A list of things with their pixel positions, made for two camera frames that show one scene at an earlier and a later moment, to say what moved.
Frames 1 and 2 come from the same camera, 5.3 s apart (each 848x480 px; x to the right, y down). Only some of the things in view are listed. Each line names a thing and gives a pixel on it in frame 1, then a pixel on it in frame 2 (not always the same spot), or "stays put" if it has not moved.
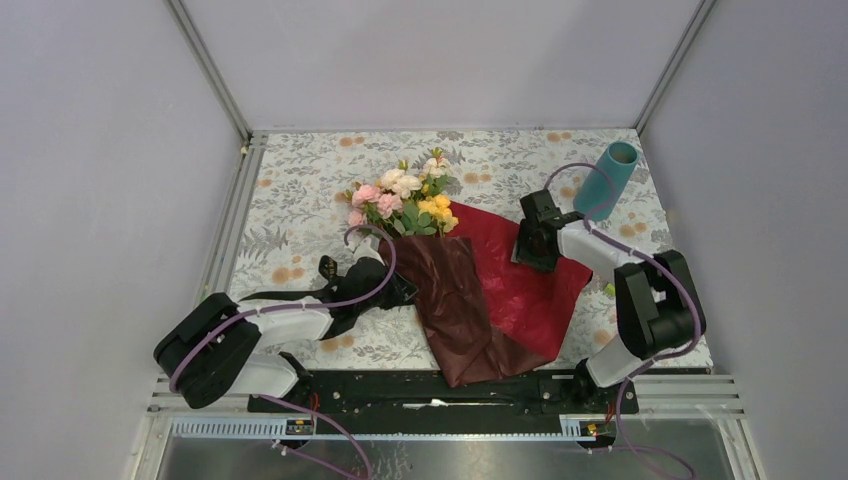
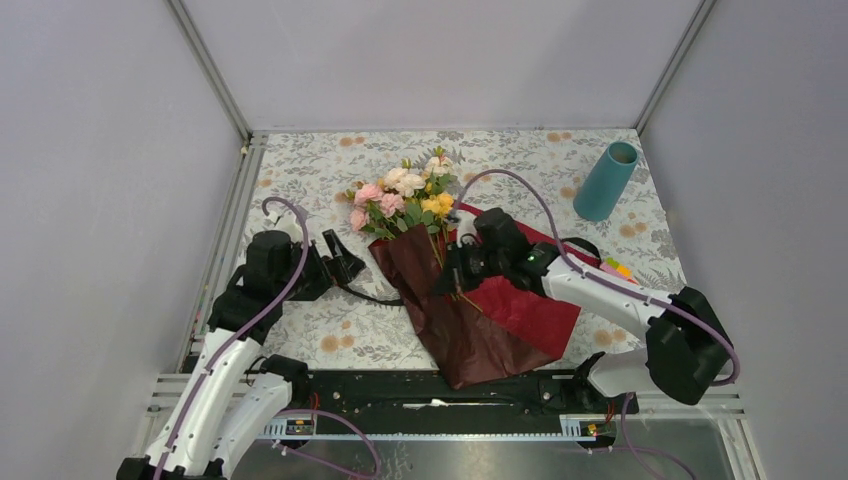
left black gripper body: (388, 297) -> (315, 278)
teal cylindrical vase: (595, 190) stays put
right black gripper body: (527, 249) -> (483, 263)
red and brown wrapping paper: (486, 311) stays put
